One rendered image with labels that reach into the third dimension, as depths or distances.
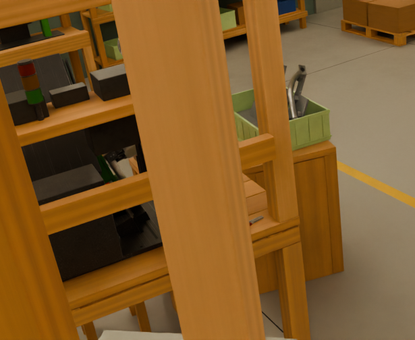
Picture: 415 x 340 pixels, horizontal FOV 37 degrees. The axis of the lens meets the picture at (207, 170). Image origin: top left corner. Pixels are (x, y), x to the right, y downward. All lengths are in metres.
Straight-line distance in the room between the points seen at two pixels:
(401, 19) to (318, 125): 4.51
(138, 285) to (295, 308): 0.74
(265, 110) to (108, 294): 0.88
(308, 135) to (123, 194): 1.46
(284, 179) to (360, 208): 1.92
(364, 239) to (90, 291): 2.11
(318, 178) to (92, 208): 1.56
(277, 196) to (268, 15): 0.70
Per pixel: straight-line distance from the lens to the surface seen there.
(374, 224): 4.11
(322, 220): 3.46
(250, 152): 2.24
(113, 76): 2.08
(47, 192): 2.27
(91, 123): 2.00
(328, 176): 3.36
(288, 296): 2.70
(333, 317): 3.39
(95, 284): 2.35
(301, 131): 3.28
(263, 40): 2.21
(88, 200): 2.08
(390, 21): 7.82
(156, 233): 2.52
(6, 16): 1.93
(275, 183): 2.40
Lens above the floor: 2.17
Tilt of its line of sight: 25 degrees down
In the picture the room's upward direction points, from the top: 9 degrees counter-clockwise
